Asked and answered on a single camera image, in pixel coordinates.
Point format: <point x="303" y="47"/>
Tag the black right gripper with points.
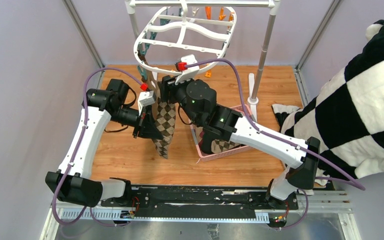
<point x="167" y="85"/>

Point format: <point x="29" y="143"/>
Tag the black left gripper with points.
<point x="148" y="128"/>

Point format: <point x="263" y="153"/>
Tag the brown argyle sock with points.
<point x="165" y="121"/>
<point x="220" y="146"/>

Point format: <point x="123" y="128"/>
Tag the black sock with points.
<point x="205" y="143"/>

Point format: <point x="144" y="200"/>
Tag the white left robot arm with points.
<point x="71" y="183"/>

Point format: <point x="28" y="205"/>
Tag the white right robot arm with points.
<point x="219" y="122"/>

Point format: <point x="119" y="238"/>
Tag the white oval clip hanger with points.
<point x="185" y="39"/>

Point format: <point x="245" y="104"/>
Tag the tan sock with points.
<point x="151" y="82"/>

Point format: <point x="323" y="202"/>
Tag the pink plastic basket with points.
<point x="195" y="131"/>

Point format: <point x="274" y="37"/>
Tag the white metal drying rack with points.
<point x="253" y="79"/>

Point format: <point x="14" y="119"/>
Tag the black white checkered blanket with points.
<point x="347" y="115"/>

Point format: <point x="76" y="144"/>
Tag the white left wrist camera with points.
<point x="146" y="98"/>

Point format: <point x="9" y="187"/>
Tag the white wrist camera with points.
<point x="146" y="98"/>
<point x="186" y="71"/>

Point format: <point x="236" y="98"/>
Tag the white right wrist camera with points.
<point x="186" y="71"/>

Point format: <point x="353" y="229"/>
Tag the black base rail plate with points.
<point x="201" y="202"/>

